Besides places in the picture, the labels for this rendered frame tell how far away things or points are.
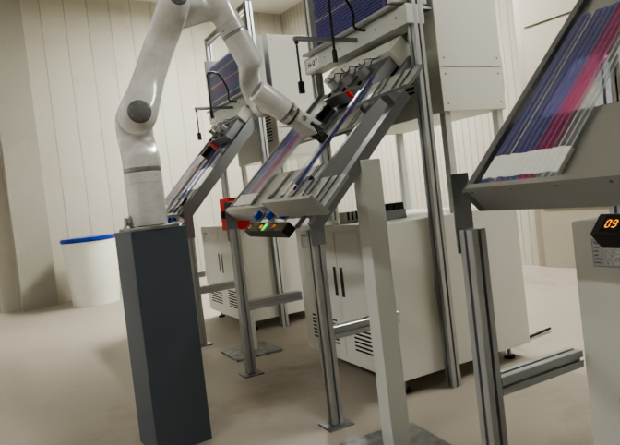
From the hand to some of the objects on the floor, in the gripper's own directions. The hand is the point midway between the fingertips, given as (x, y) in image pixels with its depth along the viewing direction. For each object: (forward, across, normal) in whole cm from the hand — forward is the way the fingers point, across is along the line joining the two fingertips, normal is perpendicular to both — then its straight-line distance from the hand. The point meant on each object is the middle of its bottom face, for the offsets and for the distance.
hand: (324, 139), depth 214 cm
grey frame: (+60, -14, -73) cm, 96 cm away
